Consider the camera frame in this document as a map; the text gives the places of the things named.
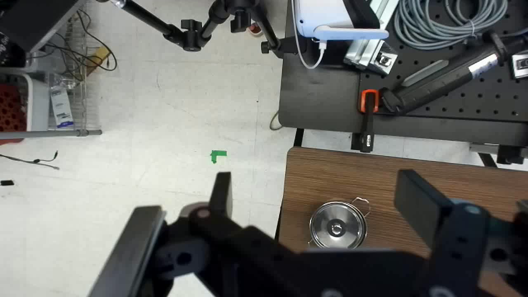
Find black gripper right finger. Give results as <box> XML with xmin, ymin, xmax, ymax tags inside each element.
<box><xmin>393</xmin><ymin>168</ymin><xmax>493</xmax><ymax>297</ymax></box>

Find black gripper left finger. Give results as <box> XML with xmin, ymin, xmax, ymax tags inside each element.
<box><xmin>188</xmin><ymin>170</ymin><xmax>299</xmax><ymax>260</ymax></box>

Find orange and black clamp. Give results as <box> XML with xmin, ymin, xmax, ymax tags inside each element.
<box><xmin>352</xmin><ymin>87</ymin><xmax>383</xmax><ymax>153</ymax></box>

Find black cylinder with silver label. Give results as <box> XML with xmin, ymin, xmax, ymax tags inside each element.
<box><xmin>378</xmin><ymin>33</ymin><xmax>528</xmax><ymax>117</ymax></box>

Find grey flat metal bar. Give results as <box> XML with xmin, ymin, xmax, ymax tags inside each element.
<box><xmin>399</xmin><ymin>58</ymin><xmax>451</xmax><ymax>91</ymax></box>

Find black perforated breadboard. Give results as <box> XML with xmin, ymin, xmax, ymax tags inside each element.
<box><xmin>356</xmin><ymin>0</ymin><xmax>528</xmax><ymax>124</ymax></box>

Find black table top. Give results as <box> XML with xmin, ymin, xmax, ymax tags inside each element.
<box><xmin>277</xmin><ymin>53</ymin><xmax>528</xmax><ymax>148</ymax></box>

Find aluminium extrusion profile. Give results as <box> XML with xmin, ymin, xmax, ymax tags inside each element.
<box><xmin>343</xmin><ymin>0</ymin><xmax>401</xmax><ymax>76</ymax></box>

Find red and white tape roll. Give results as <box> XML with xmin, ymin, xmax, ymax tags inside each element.
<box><xmin>246</xmin><ymin>20</ymin><xmax>264</xmax><ymax>38</ymax></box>

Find white tag block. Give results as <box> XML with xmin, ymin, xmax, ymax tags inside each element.
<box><xmin>510</xmin><ymin>51</ymin><xmax>528</xmax><ymax>79</ymax></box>

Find grey metal shelf cart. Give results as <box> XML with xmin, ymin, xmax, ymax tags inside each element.
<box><xmin>0</xmin><ymin>64</ymin><xmax>104</xmax><ymax>140</ymax></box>

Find white electronic device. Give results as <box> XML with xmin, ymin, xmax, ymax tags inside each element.
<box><xmin>294</xmin><ymin>0</ymin><xmax>391</xmax><ymax>43</ymax></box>

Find red plastic crate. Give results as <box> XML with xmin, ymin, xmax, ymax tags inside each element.
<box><xmin>0</xmin><ymin>81</ymin><xmax>28</xmax><ymax>147</ymax></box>

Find black box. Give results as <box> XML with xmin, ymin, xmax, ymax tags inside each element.
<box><xmin>0</xmin><ymin>0</ymin><xmax>83</xmax><ymax>54</ymax></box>

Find black camera tripod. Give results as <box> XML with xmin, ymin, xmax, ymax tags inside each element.
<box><xmin>97</xmin><ymin>0</ymin><xmax>284</xmax><ymax>56</ymax></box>

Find white cable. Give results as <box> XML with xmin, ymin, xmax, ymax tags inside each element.
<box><xmin>292</xmin><ymin>23</ymin><xmax>330</xmax><ymax>72</ymax></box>

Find grey coiled cable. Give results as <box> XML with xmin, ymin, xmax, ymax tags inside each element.
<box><xmin>393</xmin><ymin>0</ymin><xmax>512</xmax><ymax>53</ymax></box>

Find thin black floor cable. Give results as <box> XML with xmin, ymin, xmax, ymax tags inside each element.
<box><xmin>0</xmin><ymin>150</ymin><xmax>61</xmax><ymax>171</ymax></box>

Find tangled dark cables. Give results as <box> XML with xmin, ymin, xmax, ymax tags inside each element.
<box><xmin>48</xmin><ymin>8</ymin><xmax>121</xmax><ymax>86</ymax></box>

